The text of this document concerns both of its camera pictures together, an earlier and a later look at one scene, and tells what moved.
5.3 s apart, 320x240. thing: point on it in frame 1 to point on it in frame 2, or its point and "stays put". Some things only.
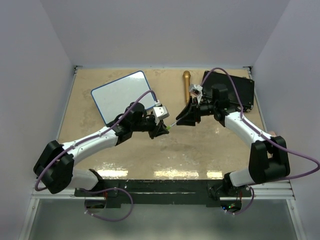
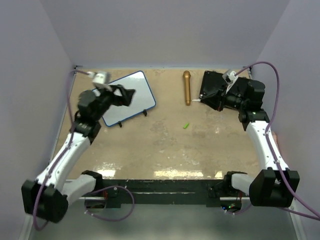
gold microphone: (186, 75) stays put
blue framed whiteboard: (112, 98) stays put
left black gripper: (159, 129) to (127, 95)
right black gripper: (189, 119) to (217, 100)
